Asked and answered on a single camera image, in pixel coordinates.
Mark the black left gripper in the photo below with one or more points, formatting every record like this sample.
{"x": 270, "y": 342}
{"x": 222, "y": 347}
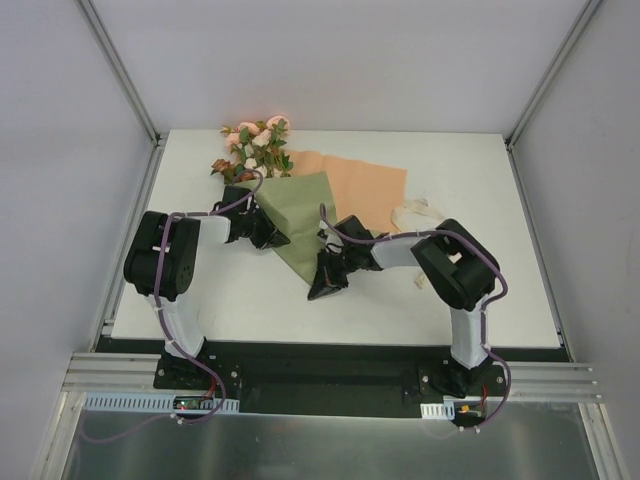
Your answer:
{"x": 259, "y": 228}

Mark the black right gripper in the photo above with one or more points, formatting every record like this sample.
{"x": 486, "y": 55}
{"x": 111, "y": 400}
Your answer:
{"x": 333, "y": 265}

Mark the brown rose flower branch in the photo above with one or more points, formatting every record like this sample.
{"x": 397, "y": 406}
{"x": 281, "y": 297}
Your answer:
{"x": 231, "y": 172}

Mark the cream rose flower branch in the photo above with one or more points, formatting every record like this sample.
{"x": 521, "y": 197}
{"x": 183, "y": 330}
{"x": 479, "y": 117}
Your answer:
{"x": 265, "y": 154}

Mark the pink rose flower branch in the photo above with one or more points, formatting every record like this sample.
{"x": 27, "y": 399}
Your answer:
{"x": 236, "y": 136}

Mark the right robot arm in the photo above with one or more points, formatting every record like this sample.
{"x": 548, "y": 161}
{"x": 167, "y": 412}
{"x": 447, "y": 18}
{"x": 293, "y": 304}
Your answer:
{"x": 460, "y": 270}

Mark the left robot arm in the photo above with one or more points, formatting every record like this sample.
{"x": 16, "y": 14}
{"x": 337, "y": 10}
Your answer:
{"x": 162, "y": 260}

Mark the cream ribbon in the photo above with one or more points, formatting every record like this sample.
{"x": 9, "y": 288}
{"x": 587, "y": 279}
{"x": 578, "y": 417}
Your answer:
{"x": 415, "y": 215}

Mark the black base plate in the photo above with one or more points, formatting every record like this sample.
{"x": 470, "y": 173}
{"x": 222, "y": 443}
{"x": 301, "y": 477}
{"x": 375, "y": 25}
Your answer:
{"x": 330, "y": 380}

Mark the right white cable duct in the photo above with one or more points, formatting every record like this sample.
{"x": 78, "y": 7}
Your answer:
{"x": 449, "y": 410}

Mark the white cable duct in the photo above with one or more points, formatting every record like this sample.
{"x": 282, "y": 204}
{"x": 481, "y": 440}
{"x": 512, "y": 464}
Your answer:
{"x": 158, "y": 403}
{"x": 449, "y": 410}

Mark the aluminium front rail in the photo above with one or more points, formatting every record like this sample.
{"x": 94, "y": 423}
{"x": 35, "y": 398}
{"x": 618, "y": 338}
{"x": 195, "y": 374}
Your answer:
{"x": 530, "y": 381}

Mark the left aluminium frame post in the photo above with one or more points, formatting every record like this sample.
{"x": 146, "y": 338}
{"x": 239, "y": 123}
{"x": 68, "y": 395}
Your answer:
{"x": 108, "y": 48}

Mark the aluminium frame post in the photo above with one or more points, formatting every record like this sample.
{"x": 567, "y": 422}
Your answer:
{"x": 108, "y": 48}
{"x": 567, "y": 47}

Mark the left white cable duct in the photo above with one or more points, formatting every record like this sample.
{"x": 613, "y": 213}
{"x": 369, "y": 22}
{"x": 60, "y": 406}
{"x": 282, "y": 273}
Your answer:
{"x": 158, "y": 403}

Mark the right aluminium frame post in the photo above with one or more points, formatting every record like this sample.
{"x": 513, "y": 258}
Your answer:
{"x": 567, "y": 47}

